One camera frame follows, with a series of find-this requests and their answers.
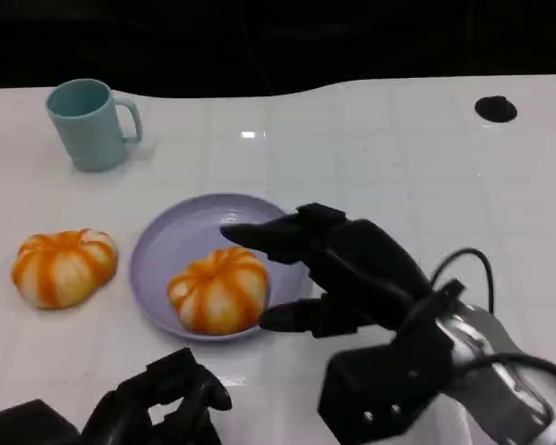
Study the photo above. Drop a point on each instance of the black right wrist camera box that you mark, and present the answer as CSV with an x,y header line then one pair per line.
x,y
375,385

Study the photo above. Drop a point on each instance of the lilac plate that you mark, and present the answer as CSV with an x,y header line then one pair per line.
x,y
185,232

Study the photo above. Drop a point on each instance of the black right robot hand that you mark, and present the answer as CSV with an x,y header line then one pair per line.
x,y
366,269

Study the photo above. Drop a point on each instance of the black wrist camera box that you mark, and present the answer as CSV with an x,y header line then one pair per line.
x,y
375,385
28,424

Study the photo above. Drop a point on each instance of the orange and white bread roll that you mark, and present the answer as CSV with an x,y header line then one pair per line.
x,y
65,269
218,292

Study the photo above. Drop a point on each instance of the pale green mug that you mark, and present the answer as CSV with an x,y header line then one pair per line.
x,y
92,136

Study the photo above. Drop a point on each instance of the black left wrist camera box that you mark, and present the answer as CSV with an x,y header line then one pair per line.
x,y
28,424

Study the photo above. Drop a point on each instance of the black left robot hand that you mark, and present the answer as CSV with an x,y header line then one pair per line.
x,y
125,412

